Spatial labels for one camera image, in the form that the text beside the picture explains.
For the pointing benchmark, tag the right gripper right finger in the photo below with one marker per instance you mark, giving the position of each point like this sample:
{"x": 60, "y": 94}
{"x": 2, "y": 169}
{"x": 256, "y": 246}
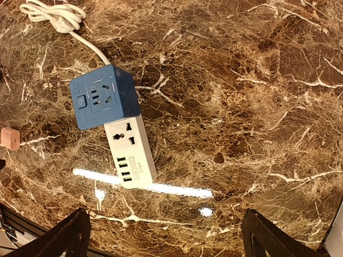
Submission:
{"x": 262, "y": 238}

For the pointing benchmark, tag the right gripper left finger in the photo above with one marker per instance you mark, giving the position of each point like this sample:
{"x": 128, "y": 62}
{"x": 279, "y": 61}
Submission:
{"x": 70, "y": 236}

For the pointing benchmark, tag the white power strip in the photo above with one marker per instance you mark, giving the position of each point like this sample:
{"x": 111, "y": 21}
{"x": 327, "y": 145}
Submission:
{"x": 131, "y": 152}

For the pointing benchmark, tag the pink cube charger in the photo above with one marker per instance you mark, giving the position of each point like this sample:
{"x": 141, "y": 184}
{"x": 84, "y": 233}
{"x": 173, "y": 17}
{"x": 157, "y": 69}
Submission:
{"x": 10, "y": 138}

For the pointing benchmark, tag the dark blue cube plug adapter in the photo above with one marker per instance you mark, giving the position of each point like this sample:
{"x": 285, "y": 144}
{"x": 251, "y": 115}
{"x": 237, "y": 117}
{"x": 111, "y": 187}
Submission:
{"x": 104, "y": 95}

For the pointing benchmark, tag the black front rail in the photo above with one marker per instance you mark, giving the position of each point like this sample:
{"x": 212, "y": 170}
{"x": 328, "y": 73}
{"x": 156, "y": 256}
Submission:
{"x": 21, "y": 229}

